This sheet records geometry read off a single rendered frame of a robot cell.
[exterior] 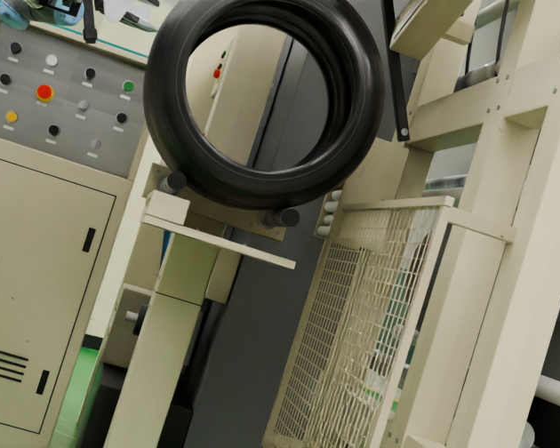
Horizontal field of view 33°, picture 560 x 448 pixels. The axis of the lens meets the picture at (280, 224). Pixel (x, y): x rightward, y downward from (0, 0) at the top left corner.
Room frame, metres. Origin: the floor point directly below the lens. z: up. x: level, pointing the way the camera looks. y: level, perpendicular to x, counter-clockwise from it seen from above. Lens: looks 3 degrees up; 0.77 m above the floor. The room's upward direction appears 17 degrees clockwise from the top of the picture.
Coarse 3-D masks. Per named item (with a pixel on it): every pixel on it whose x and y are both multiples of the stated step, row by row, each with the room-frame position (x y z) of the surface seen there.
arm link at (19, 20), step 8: (8, 0) 2.14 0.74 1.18; (16, 0) 2.13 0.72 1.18; (0, 8) 2.15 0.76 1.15; (8, 8) 2.14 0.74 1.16; (16, 8) 2.14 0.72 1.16; (24, 8) 2.12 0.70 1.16; (0, 16) 2.15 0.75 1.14; (8, 16) 2.14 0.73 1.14; (16, 16) 2.14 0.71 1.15; (24, 16) 2.14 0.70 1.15; (8, 24) 2.18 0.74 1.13; (16, 24) 2.16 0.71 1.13; (24, 24) 2.16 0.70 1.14
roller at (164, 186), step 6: (174, 174) 2.18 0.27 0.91; (180, 174) 2.18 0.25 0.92; (162, 180) 2.47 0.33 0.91; (168, 180) 2.18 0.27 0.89; (174, 180) 2.18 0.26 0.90; (180, 180) 2.18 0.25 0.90; (186, 180) 2.18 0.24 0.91; (162, 186) 2.41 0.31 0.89; (168, 186) 2.19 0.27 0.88; (174, 186) 2.18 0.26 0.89; (180, 186) 2.18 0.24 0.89; (168, 192) 2.38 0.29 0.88; (174, 192) 2.35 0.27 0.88
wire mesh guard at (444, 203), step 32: (384, 224) 2.14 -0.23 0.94; (320, 256) 2.64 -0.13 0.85; (320, 288) 2.55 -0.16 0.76; (352, 288) 2.24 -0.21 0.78; (384, 288) 1.99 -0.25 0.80; (416, 288) 1.77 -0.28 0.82; (416, 320) 1.76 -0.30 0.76; (320, 352) 2.35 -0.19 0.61; (352, 352) 2.08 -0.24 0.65; (320, 384) 2.26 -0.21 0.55; (288, 416) 2.46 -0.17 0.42; (320, 416) 2.17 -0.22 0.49; (384, 416) 1.76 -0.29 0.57
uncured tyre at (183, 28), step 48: (192, 0) 2.16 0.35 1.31; (240, 0) 2.15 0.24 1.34; (288, 0) 2.17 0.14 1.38; (336, 0) 2.20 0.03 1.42; (192, 48) 2.14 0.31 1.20; (336, 48) 2.46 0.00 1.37; (144, 96) 2.25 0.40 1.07; (336, 96) 2.48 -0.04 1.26; (384, 96) 2.26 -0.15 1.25; (192, 144) 2.15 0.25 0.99; (336, 144) 2.20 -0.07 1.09; (240, 192) 2.19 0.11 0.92; (288, 192) 2.20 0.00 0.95
